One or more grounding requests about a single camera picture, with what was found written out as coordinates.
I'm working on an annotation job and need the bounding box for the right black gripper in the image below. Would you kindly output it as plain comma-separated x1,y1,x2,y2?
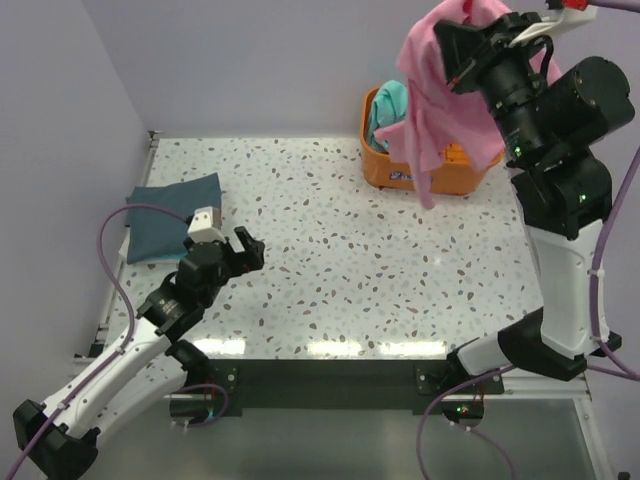
432,8,544,159

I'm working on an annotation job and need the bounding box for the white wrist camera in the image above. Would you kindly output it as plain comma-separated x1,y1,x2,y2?
187,206,225,243
509,1,598,48

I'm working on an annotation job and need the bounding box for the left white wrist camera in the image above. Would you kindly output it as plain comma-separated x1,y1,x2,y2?
187,206,225,243

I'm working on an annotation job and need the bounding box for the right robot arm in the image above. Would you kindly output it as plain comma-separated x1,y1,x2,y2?
434,13,635,393

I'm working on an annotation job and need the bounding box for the aluminium table frame rail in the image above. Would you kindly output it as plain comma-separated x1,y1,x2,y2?
74,130,164,361

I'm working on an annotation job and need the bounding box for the folded dark blue t-shirt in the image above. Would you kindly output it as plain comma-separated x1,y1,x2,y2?
125,173,222,264

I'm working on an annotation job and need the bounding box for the pink t-shirt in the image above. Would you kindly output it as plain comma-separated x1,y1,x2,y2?
374,0,564,209

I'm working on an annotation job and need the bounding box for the orange plastic basket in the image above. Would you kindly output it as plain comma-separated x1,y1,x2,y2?
359,87,504,197

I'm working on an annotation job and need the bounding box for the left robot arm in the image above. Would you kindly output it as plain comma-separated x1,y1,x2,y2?
13,227,265,479

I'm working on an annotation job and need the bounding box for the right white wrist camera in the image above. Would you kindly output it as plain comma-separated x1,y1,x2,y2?
509,1,598,48

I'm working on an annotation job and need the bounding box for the teal t-shirt in basket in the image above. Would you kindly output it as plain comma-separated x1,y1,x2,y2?
365,80,408,152

